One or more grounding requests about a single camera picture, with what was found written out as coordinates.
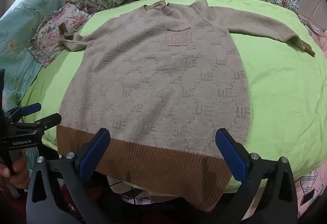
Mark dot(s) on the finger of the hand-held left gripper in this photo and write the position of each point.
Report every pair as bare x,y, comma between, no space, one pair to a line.
48,121
29,109

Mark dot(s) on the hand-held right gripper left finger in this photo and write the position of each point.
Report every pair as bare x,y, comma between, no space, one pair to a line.
94,155

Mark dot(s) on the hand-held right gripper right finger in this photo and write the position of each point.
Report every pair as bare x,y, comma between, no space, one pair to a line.
230,155

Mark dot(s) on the person's left hand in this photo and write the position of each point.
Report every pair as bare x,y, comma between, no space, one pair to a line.
18,170

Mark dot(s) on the lime green bed sheet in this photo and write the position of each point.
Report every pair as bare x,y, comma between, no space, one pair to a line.
281,99

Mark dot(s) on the pale floral pillow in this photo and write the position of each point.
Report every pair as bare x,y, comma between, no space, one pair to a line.
56,32

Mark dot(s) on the teal floral blanket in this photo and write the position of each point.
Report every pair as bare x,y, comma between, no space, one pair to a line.
25,14

